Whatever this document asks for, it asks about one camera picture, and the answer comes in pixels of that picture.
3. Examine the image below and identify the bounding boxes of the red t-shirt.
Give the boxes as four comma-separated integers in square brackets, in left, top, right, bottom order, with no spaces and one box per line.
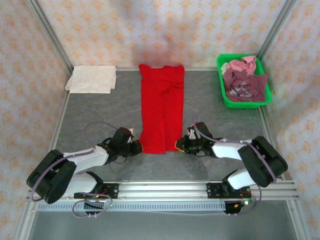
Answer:
[138,64,186,155]

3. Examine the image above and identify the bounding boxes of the black controller board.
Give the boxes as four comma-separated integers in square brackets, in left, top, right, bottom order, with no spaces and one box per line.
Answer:
[83,201,106,216]
[223,199,251,215]

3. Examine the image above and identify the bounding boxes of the folded white t-shirt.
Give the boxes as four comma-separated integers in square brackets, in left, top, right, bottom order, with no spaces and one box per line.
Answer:
[65,65,117,95]

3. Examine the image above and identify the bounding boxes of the grey metal shelf panel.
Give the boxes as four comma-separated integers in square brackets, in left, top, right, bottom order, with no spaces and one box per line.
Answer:
[28,210,298,240]

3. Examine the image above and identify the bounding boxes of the maroon printed t-shirt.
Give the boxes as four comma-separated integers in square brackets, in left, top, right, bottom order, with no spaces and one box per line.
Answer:
[222,68,269,103]

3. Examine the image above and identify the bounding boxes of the green plastic basket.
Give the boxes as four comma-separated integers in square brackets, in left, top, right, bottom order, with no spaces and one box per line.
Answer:
[216,53,273,110]

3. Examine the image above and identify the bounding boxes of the crumpled pink t-shirt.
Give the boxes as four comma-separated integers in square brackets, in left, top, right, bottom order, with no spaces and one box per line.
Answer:
[229,55,258,76]

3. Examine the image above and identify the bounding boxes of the patterned white fabric backdrop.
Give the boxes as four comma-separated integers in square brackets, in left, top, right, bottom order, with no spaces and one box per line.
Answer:
[0,0,320,240]

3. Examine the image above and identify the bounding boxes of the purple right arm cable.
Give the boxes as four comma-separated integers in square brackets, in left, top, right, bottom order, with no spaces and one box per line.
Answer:
[193,115,278,183]

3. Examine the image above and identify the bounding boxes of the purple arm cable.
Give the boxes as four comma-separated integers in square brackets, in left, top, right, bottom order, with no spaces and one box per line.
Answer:
[27,121,120,202]
[193,115,278,183]

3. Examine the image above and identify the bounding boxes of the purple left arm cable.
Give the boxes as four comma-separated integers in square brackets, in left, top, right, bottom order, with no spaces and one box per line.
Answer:
[27,121,120,202]

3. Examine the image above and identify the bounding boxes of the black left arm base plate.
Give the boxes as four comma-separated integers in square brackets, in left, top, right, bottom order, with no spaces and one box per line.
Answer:
[73,183,120,200]

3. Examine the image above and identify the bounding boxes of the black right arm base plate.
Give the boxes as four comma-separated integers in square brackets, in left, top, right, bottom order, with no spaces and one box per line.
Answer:
[206,182,251,200]

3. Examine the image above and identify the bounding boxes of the aluminium mounting rail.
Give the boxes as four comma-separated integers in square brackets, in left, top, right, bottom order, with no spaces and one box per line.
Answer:
[26,181,300,201]

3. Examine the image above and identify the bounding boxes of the grey slotted cable duct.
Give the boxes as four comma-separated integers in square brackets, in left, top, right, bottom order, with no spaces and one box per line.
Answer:
[36,201,227,212]

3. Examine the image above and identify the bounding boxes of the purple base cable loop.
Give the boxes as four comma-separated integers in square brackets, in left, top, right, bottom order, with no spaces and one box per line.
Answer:
[71,192,113,219]
[229,186,264,216]

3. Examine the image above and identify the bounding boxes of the aluminium frame post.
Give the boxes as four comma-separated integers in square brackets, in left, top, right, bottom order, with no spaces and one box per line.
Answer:
[26,0,74,76]
[256,0,299,60]

